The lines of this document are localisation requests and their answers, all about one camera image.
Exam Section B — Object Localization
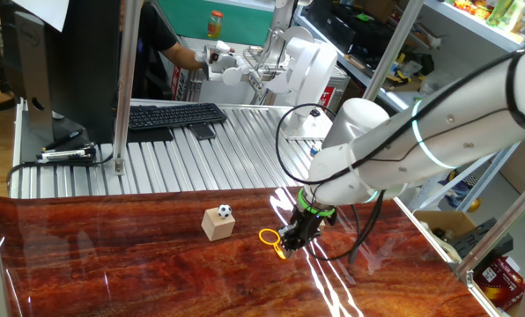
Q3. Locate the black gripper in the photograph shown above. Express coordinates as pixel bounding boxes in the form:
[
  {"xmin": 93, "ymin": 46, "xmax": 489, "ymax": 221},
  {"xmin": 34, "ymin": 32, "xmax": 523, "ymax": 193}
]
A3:
[{"xmin": 276, "ymin": 206, "xmax": 335, "ymax": 260}]

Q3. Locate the yellow bubble ring wand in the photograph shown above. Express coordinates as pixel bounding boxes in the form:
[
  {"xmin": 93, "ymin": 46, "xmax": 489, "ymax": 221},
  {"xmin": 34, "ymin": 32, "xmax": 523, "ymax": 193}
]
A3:
[{"xmin": 257, "ymin": 227, "xmax": 288, "ymax": 261}]

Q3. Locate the white haptic control device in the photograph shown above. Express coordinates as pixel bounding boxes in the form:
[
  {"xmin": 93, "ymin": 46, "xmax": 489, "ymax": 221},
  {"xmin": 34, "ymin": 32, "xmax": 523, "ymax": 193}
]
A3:
[{"xmin": 203, "ymin": 24, "xmax": 339, "ymax": 142}]

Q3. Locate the person bare forearm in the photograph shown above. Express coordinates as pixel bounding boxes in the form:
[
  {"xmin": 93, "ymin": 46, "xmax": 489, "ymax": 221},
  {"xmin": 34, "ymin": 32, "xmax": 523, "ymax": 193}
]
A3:
[{"xmin": 159, "ymin": 41, "xmax": 204, "ymax": 71}]

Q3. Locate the person hand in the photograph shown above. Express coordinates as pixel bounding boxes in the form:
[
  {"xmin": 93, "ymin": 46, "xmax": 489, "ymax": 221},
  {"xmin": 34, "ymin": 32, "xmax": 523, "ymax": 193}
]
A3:
[{"xmin": 195, "ymin": 46, "xmax": 223, "ymax": 75}]

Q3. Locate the large wooden block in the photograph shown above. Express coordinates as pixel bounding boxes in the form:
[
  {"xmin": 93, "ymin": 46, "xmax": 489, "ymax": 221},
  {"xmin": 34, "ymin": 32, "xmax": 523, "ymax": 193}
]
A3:
[{"xmin": 200, "ymin": 206, "xmax": 237, "ymax": 242}]

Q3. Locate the glossy wood-grain mat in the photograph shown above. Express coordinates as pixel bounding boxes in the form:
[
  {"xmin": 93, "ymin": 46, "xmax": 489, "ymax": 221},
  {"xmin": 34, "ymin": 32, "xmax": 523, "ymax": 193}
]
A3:
[{"xmin": 0, "ymin": 187, "xmax": 492, "ymax": 317}]

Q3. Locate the black smartphone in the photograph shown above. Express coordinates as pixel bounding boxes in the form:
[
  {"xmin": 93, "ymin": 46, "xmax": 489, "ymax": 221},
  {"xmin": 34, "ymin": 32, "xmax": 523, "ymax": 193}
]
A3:
[{"xmin": 188, "ymin": 122, "xmax": 217, "ymax": 141}]

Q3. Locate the brown cardboard box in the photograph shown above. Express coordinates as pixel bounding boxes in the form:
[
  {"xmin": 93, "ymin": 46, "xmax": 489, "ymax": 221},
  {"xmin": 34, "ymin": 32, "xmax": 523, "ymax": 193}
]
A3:
[{"xmin": 414, "ymin": 210, "xmax": 478, "ymax": 252}]

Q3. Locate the blue cloth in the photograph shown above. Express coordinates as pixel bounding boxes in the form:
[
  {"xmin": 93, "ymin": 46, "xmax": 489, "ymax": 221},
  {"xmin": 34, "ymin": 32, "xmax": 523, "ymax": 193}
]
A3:
[{"xmin": 438, "ymin": 173, "xmax": 471, "ymax": 209}]

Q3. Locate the black keyboard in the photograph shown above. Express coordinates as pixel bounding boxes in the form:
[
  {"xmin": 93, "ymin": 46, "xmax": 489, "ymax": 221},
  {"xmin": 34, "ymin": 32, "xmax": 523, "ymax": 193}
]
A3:
[{"xmin": 128, "ymin": 102, "xmax": 228, "ymax": 131}]

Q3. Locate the black desk pad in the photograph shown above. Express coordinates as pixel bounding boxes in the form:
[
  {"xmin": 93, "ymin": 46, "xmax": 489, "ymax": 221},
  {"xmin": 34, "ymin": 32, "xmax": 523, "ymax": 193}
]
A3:
[{"xmin": 125, "ymin": 127, "xmax": 175, "ymax": 144}]

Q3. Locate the black plastic part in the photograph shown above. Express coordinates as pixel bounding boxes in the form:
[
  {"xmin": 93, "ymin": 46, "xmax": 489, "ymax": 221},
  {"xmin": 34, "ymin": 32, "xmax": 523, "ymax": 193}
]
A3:
[{"xmin": 447, "ymin": 217, "xmax": 514, "ymax": 261}]

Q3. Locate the red printed box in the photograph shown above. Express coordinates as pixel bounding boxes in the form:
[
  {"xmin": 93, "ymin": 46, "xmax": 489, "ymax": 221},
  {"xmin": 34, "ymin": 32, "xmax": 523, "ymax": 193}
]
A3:
[{"xmin": 473, "ymin": 256, "xmax": 525, "ymax": 310}]

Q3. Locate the black storage crate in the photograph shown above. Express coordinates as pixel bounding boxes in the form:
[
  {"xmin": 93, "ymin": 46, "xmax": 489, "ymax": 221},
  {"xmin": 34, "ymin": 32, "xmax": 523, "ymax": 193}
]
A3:
[{"xmin": 304, "ymin": 0, "xmax": 396, "ymax": 56}]

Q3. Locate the green partition board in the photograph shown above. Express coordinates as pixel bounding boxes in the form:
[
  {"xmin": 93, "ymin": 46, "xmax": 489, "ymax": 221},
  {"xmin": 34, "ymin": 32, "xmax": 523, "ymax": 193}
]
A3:
[{"xmin": 156, "ymin": 0, "xmax": 276, "ymax": 48}]

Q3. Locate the orange juice bottle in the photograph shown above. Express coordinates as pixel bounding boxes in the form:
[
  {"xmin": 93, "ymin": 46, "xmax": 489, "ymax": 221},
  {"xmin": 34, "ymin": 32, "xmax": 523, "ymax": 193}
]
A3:
[{"xmin": 206, "ymin": 9, "xmax": 226, "ymax": 40}]

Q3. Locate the person black shirt torso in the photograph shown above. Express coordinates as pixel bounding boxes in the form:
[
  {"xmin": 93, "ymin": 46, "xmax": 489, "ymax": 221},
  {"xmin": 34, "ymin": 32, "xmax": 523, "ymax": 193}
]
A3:
[{"xmin": 132, "ymin": 2, "xmax": 179, "ymax": 101}]

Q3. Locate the white black marker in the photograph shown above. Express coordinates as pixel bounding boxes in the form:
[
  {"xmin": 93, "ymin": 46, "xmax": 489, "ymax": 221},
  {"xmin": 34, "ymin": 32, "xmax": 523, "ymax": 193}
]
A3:
[{"xmin": 35, "ymin": 147, "xmax": 98, "ymax": 163}]

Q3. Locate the black pen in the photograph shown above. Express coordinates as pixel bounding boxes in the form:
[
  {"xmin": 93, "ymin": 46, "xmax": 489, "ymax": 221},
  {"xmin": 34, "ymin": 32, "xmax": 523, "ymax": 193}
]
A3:
[{"xmin": 41, "ymin": 127, "xmax": 87, "ymax": 153}]

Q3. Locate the black computer monitor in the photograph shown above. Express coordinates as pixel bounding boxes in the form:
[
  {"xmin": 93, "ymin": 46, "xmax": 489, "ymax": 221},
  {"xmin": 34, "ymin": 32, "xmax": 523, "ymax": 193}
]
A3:
[{"xmin": 0, "ymin": 0, "xmax": 122, "ymax": 145}]

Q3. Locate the white metal shelf rack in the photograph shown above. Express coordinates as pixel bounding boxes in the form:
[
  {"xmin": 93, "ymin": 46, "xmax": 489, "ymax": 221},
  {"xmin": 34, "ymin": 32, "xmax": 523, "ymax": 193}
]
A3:
[{"xmin": 295, "ymin": 0, "xmax": 525, "ymax": 212}]

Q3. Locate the silver monitor stand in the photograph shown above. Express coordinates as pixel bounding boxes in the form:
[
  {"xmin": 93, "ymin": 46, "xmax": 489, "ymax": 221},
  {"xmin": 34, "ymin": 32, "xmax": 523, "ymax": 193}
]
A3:
[{"xmin": 13, "ymin": 11, "xmax": 65, "ymax": 142}]

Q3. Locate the white paper sheet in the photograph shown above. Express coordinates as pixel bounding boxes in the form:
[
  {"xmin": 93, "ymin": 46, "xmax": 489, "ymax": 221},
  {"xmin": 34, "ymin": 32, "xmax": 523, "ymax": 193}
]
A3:
[{"xmin": 11, "ymin": 0, "xmax": 70, "ymax": 33}]

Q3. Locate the green flange adapter ring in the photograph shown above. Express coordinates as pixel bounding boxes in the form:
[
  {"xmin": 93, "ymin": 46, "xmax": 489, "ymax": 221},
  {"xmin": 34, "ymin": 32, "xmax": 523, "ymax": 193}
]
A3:
[{"xmin": 296, "ymin": 188, "xmax": 337, "ymax": 217}]

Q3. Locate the black camera cable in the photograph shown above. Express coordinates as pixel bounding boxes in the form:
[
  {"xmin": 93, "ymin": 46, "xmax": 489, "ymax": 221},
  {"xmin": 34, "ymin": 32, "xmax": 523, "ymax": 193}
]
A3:
[{"xmin": 274, "ymin": 103, "xmax": 387, "ymax": 265}]

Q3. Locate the thin black table cable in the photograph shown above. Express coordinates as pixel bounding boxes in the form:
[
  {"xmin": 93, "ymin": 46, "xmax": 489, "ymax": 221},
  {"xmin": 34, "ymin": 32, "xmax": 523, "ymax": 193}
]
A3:
[{"xmin": 5, "ymin": 151, "xmax": 115, "ymax": 199}]

